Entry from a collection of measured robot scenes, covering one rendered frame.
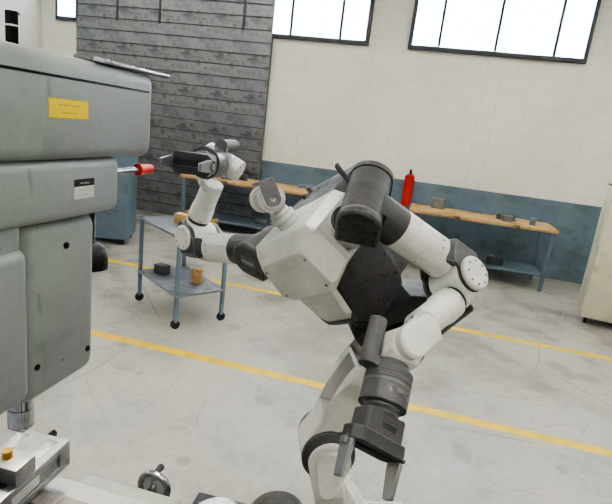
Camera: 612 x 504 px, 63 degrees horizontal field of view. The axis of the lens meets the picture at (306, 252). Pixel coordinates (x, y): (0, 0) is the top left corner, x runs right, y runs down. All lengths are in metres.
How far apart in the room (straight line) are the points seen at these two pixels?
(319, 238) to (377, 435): 0.43
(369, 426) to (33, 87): 0.73
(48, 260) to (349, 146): 7.58
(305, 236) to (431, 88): 7.26
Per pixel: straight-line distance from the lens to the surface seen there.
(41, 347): 0.98
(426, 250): 1.09
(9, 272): 0.85
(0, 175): 0.81
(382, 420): 0.91
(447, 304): 1.08
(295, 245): 1.11
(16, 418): 1.14
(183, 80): 9.21
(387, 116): 8.27
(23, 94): 0.82
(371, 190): 1.03
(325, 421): 1.37
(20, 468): 1.31
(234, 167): 1.47
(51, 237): 0.93
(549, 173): 8.41
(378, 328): 0.95
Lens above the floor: 1.83
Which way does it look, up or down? 14 degrees down
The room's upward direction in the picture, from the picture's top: 7 degrees clockwise
